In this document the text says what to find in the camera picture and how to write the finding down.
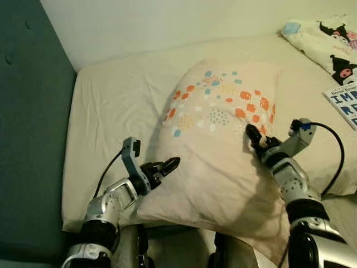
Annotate dark robot leg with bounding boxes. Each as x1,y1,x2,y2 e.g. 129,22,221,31
209,232,263,268
120,223,151,268

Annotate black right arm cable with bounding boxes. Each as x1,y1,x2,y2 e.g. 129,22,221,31
304,122,345,196

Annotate dark robot left leg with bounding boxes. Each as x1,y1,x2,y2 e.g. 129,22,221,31
120,223,151,268

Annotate dark robot right leg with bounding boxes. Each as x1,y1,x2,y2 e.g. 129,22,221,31
209,232,263,268

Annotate white book blue letters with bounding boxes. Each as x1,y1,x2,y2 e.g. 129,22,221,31
324,84,357,130

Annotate beige sheeted mattress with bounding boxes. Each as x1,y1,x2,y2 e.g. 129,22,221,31
61,31,357,232

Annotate pink patterned pillow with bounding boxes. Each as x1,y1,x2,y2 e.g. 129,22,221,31
137,60,291,266

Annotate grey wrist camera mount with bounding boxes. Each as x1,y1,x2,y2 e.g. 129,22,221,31
282,118,317,160
122,137,143,182

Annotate teal padded headboard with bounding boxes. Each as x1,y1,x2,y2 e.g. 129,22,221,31
0,0,78,266

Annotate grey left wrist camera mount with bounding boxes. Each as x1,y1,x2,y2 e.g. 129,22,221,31
122,137,143,182

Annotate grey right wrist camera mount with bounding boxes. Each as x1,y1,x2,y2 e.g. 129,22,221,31
282,118,317,160

